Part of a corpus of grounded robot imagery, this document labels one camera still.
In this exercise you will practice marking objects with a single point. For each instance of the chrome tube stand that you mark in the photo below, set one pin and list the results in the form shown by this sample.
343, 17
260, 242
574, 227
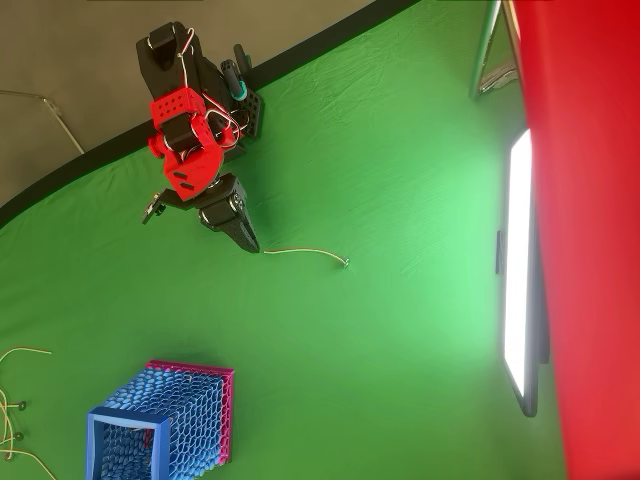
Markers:
482, 55

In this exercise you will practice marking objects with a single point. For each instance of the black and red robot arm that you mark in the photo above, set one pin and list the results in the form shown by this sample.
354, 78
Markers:
167, 75

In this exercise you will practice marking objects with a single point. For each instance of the large red blurred object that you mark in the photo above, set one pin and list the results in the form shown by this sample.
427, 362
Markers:
590, 200

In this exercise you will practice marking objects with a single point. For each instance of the green table cloth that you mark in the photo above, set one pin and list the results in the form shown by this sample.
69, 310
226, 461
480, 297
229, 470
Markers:
350, 350

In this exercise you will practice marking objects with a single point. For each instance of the black flat monitor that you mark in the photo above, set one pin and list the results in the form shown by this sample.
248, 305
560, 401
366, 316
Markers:
517, 250

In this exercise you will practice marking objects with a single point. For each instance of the blue and magenta lattice basket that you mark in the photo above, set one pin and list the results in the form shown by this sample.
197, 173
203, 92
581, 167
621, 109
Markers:
175, 400

